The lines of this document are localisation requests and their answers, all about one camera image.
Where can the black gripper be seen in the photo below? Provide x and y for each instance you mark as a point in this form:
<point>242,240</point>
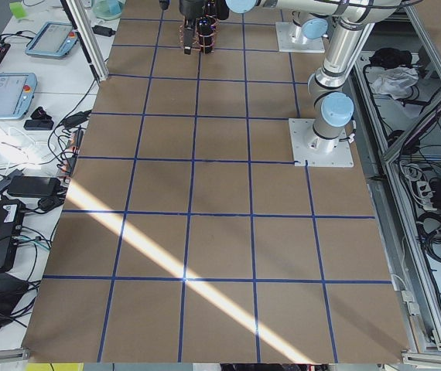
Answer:
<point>188,11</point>

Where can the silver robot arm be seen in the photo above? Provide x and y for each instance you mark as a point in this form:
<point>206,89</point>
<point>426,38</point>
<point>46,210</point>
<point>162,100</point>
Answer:
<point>356,19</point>
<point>313,27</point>

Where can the dark bottle in basket corner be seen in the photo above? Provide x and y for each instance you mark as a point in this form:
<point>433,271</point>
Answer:
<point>206,29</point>

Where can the green glass plate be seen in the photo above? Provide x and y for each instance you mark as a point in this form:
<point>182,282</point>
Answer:
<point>108,9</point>

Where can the teach pendant far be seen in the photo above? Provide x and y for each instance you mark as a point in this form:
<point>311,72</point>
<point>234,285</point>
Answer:
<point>54,40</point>

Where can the teach pendant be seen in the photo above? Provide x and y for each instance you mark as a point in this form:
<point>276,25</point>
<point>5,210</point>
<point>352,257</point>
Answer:
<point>54,40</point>
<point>16,94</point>

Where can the teach pendant near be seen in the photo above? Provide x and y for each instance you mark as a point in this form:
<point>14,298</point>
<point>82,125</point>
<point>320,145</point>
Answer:
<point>16,94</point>

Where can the black power adapter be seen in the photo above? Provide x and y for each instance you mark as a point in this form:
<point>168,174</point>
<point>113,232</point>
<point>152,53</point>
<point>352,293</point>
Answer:
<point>33,186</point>

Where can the copper wire wine basket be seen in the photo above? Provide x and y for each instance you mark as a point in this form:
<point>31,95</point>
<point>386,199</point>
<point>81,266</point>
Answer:
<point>196,46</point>

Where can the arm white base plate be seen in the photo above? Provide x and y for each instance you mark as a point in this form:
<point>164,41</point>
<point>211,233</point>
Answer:
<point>308,149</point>
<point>291,39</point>

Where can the aluminium frame post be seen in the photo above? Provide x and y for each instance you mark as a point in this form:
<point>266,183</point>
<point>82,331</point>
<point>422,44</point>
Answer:
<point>82,26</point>

